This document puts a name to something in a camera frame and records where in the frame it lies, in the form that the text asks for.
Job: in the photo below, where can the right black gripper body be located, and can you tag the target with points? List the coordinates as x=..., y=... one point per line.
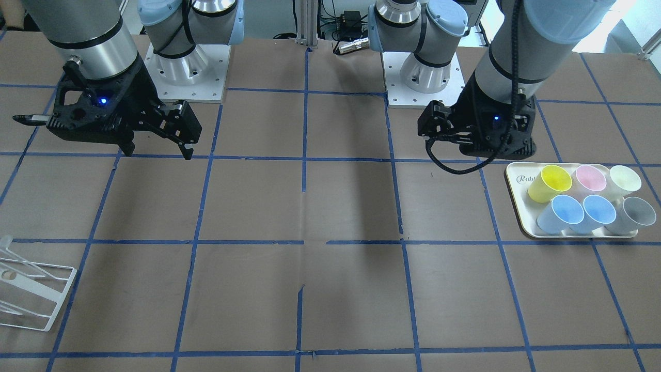
x=132, y=96

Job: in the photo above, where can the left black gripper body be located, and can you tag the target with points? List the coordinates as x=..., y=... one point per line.
x=469, y=114

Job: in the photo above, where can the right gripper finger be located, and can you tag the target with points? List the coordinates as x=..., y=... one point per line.
x=179, y=112
x=181, y=134

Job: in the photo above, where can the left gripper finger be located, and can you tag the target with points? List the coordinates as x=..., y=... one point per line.
x=437, y=121

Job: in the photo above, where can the light blue plastic cup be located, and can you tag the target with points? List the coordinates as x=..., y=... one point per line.
x=560, y=214

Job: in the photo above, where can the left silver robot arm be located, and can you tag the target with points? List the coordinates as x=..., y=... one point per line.
x=534, y=39

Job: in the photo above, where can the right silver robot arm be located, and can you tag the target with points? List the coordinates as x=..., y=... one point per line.
x=95, y=44

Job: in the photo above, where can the yellow plastic cup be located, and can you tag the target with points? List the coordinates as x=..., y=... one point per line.
x=551, y=181

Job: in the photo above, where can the pink plastic cup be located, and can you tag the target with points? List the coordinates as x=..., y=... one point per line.
x=586, y=180

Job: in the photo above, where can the blue cup on tray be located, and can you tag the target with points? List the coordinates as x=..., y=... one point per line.
x=598, y=212

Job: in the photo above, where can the cream plastic cup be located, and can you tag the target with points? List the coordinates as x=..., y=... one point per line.
x=621, y=182

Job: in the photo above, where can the grey plastic cup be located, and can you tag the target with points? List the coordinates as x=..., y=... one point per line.
x=632, y=213

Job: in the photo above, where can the beige serving tray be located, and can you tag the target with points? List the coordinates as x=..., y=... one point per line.
x=519, y=176

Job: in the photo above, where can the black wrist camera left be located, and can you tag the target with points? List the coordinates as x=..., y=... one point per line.
x=510, y=134

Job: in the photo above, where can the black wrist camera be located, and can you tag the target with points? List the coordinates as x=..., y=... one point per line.
x=88, y=113
x=510, y=134

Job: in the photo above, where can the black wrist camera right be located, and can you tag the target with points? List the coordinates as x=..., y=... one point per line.
x=88, y=113

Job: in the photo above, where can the white wire cup rack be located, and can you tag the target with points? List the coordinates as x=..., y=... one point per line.
x=33, y=293

